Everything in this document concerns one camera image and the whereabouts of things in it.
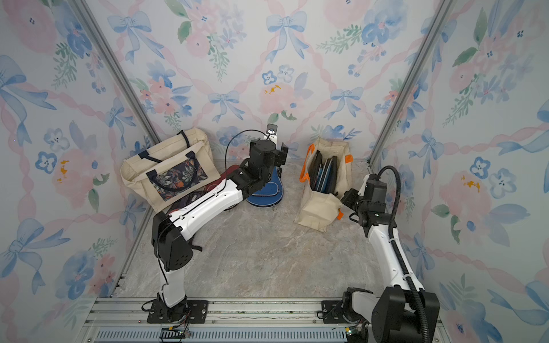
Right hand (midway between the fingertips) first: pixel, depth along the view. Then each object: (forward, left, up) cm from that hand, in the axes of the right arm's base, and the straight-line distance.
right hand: (348, 181), depth 84 cm
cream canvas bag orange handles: (-8, +13, -7) cm, 17 cm away
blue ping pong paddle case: (+5, +32, -16) cm, 36 cm away
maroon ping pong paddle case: (+19, +54, -16) cm, 60 cm away
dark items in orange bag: (+8, +8, -4) cm, 12 cm away
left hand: (+6, +29, +15) cm, 34 cm away
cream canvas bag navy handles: (+9, +73, -2) cm, 73 cm away
